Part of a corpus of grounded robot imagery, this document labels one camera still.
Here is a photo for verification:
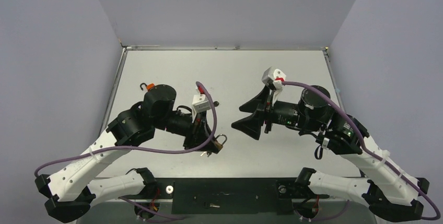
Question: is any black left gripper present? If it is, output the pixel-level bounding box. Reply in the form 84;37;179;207
154;109;220;151

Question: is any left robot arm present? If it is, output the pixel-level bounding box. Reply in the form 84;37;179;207
34;82;222;223

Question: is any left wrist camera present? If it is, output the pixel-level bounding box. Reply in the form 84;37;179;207
191;94;211;116

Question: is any small brass padlock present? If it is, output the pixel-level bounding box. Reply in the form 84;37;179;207
200;134;228;157

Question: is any aluminium table edge rail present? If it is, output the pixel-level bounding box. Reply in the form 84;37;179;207
123;45;329;51

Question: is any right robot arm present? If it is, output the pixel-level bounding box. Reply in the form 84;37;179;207
231;85;429;222

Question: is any orange and black padlock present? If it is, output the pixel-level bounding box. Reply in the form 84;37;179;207
139;82;155;91

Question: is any key on base plate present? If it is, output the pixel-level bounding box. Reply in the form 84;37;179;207
203;202;220;208

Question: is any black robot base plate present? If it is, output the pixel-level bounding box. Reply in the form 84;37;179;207
128;178;317;215

